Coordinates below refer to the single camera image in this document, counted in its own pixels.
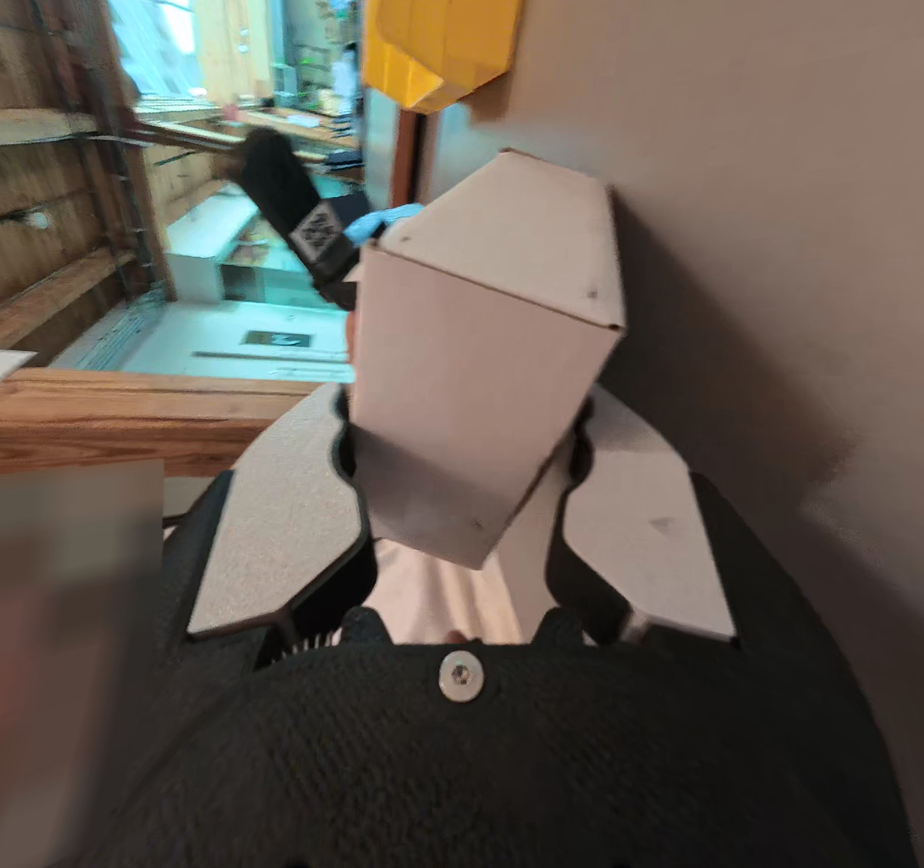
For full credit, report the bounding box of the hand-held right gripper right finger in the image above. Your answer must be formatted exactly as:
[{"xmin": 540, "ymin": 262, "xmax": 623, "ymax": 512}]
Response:
[{"xmin": 545, "ymin": 384, "xmax": 739, "ymax": 644}]

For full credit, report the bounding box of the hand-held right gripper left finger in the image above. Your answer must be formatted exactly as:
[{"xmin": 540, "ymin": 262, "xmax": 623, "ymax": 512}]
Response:
[{"xmin": 186, "ymin": 380, "xmax": 380, "ymax": 639}]

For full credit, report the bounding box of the yellow plastic bin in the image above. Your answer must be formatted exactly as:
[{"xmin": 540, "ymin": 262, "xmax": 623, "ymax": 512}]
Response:
[{"xmin": 361, "ymin": 0, "xmax": 537, "ymax": 116}]

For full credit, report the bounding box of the white cardboard mailer box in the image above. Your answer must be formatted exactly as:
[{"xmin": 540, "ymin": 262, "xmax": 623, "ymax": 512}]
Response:
[{"xmin": 348, "ymin": 148, "xmax": 628, "ymax": 571}]

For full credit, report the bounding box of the person's white shirt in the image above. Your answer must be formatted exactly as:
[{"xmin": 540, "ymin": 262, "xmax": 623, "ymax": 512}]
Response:
[{"xmin": 364, "ymin": 464, "xmax": 567, "ymax": 647}]

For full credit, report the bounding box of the wooden railing beam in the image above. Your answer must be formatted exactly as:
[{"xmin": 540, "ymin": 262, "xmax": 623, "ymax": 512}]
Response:
[{"xmin": 0, "ymin": 367, "xmax": 329, "ymax": 478}]

